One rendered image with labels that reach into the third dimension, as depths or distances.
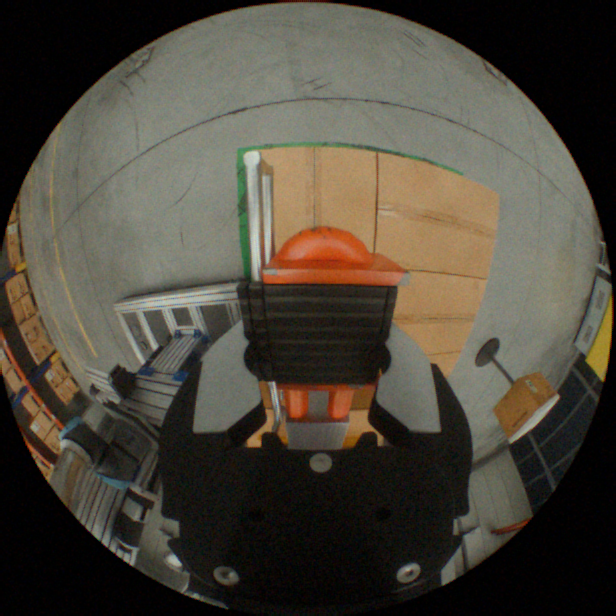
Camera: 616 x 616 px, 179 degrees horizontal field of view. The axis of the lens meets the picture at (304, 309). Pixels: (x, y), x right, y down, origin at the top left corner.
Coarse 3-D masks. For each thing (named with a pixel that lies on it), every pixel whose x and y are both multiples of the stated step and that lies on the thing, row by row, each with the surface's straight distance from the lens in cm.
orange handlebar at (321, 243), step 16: (288, 240) 11; (304, 240) 10; (320, 240) 10; (336, 240) 10; (352, 240) 11; (288, 256) 11; (304, 256) 10; (320, 256) 10; (336, 256) 11; (352, 256) 11; (368, 256) 11; (288, 400) 17; (304, 400) 18; (336, 400) 17; (336, 416) 19
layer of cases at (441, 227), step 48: (288, 192) 65; (336, 192) 65; (384, 192) 69; (432, 192) 77; (480, 192) 95; (384, 240) 69; (432, 240) 77; (480, 240) 95; (432, 288) 83; (480, 288) 102; (432, 336) 96
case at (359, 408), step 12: (252, 372) 53; (264, 384) 49; (264, 396) 47; (360, 396) 47; (372, 396) 48; (360, 408) 45; (360, 420) 49; (348, 432) 53; (360, 432) 54; (252, 444) 65
